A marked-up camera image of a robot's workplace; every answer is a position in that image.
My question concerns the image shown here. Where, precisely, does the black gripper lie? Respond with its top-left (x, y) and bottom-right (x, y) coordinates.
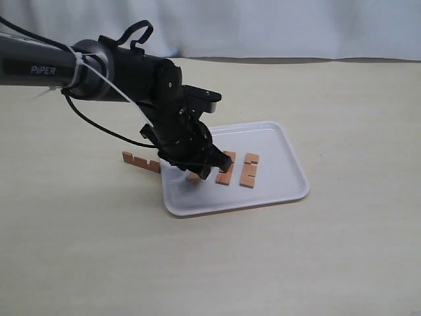
top-left (139, 98), bottom-right (233, 180)

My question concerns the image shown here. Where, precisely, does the notched wooden piece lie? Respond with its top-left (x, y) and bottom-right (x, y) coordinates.
top-left (215, 151), bottom-right (236, 186)
top-left (187, 172), bottom-right (201, 183)
top-left (239, 153), bottom-right (259, 188)
top-left (122, 151), bottom-right (161, 174)

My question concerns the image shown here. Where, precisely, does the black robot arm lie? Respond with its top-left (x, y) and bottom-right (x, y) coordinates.
top-left (1, 34), bottom-right (232, 179)

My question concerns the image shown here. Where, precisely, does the white plastic tray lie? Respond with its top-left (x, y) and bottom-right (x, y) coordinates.
top-left (161, 121), bottom-right (310, 217)

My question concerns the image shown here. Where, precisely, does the white backdrop cloth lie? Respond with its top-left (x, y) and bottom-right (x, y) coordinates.
top-left (1, 1), bottom-right (420, 61)

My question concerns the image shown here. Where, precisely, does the white zip tie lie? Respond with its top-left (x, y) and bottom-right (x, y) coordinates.
top-left (32, 44), bottom-right (155, 128)

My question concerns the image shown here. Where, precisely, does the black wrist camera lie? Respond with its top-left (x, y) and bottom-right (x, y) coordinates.
top-left (183, 85), bottom-right (222, 115)

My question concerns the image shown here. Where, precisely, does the black cable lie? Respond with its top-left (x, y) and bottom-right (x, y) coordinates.
top-left (0, 14), bottom-right (211, 174)

